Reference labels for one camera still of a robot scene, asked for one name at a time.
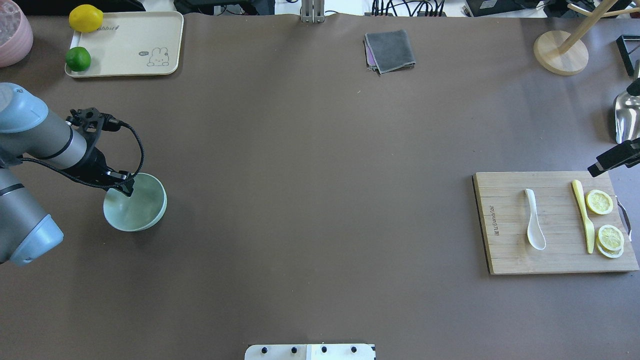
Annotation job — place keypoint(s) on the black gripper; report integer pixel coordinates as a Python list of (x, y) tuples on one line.
[(93, 166)]

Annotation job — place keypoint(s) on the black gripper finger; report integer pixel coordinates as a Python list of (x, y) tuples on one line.
[(627, 153)]

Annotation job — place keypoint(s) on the light green bowl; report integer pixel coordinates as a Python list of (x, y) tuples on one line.
[(140, 211)]

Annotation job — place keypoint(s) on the white ceramic spoon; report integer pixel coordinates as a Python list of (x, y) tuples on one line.
[(534, 232)]

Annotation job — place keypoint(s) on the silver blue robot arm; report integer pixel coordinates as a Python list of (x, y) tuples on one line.
[(32, 133)]

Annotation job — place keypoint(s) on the pink bowl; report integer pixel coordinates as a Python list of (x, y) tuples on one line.
[(16, 36)]

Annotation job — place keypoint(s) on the metal scoop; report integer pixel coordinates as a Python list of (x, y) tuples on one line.
[(627, 116)]

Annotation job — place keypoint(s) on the lemon slice near knife tip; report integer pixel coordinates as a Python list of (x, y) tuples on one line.
[(599, 202)]

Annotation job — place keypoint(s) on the yellow plastic knife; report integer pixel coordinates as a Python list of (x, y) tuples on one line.
[(588, 225)]

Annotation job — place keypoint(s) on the bamboo cutting board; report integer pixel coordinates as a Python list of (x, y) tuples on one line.
[(504, 214)]

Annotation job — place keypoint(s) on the wooden cup tree stand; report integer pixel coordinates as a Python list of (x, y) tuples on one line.
[(563, 53)]

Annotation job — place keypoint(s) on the green lime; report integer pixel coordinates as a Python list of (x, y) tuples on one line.
[(78, 59)]

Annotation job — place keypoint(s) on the beige rabbit tray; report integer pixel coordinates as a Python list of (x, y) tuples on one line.
[(144, 43)]

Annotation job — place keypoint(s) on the yellow lemon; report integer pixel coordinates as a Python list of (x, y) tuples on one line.
[(85, 18)]

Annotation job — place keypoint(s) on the grey folded cloth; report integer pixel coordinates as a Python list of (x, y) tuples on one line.
[(389, 51)]

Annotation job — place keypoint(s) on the lemon slice near knife handle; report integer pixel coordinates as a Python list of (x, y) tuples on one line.
[(610, 241)]

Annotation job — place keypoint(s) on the aluminium frame post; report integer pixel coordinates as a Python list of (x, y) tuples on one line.
[(312, 11)]

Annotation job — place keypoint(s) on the white pedestal column base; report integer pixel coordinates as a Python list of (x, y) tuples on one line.
[(311, 351)]

